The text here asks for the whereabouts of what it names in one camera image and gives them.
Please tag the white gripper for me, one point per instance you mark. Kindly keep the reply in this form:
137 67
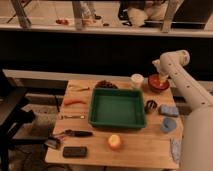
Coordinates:
163 75

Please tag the red bowl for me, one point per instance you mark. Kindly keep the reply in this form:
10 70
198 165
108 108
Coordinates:
155 84

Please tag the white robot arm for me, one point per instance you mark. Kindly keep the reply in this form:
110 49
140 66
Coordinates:
197 142

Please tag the white lidded cup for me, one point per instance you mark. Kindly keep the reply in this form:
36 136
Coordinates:
137 81

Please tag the dark round whisk object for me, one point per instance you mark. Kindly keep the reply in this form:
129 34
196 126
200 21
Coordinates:
150 106

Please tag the blue sponge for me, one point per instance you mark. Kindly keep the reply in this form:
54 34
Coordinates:
170 111

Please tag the person in beige trousers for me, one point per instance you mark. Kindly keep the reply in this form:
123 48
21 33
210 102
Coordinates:
137 13

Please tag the blue small cup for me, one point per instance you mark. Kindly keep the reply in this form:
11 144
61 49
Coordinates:
168 125

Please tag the green plastic tray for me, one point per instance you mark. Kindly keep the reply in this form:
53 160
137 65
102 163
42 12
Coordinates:
117 108

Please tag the blue crumpled cloth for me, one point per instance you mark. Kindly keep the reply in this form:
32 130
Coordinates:
175 149

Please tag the yellow apple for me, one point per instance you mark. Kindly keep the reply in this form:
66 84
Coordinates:
114 142

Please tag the orange carrot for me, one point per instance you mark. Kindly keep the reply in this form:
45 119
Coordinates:
73 101

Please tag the small metal spoon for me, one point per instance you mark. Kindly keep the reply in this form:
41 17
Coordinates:
72 117

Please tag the black rectangular case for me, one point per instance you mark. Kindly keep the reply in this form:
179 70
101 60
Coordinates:
70 152

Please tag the small grey metal box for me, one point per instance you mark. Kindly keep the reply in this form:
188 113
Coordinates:
53 143

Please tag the black side table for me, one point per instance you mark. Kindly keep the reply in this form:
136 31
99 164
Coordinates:
12 117

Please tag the black handled tool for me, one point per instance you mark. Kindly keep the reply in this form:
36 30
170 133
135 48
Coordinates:
73 133

